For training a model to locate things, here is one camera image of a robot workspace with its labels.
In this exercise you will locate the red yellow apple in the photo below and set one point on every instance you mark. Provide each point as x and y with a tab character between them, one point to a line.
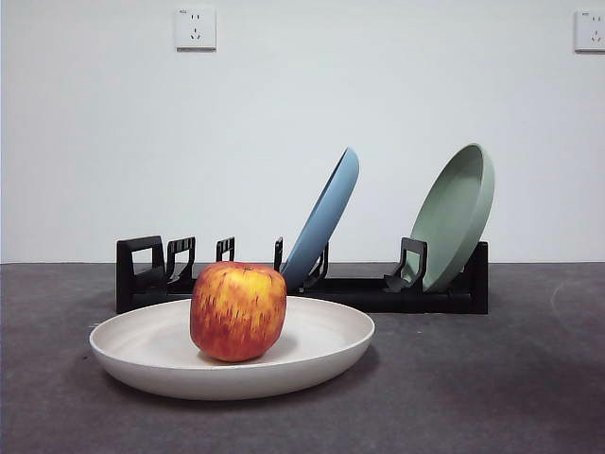
238	312

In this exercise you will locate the white wall socket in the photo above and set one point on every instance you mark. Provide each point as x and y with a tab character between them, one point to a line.
196	28
591	30

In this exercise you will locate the cream yellow round plate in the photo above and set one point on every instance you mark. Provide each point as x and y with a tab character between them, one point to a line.
142	350

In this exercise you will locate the black plastic plate rack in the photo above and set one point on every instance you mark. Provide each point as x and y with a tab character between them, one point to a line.
378	298

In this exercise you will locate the green round plate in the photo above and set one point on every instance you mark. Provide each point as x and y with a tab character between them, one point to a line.
451	208

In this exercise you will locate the blue round plate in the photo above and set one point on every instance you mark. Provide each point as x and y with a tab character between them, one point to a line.
326	213

